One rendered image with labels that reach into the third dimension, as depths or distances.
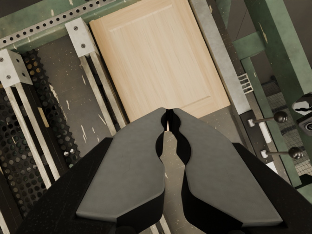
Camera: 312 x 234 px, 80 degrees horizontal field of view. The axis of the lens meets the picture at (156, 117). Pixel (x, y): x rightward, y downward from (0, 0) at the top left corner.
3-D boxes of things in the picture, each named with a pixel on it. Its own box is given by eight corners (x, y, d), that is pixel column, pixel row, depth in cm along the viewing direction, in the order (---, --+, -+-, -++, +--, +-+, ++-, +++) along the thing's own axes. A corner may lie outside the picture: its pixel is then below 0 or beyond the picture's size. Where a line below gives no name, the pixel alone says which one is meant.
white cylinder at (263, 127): (268, 139, 72) (260, 120, 72) (273, 140, 69) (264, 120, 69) (261, 143, 72) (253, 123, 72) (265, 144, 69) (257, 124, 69)
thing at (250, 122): (248, 116, 69) (288, 107, 57) (252, 126, 69) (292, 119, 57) (243, 120, 67) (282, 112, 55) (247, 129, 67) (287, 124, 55)
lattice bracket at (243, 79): (242, 74, 72) (246, 72, 69) (249, 91, 72) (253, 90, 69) (233, 78, 72) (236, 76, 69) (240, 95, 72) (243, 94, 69)
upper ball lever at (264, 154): (261, 146, 69) (302, 144, 57) (265, 156, 69) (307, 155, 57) (255, 151, 67) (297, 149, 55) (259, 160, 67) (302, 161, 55)
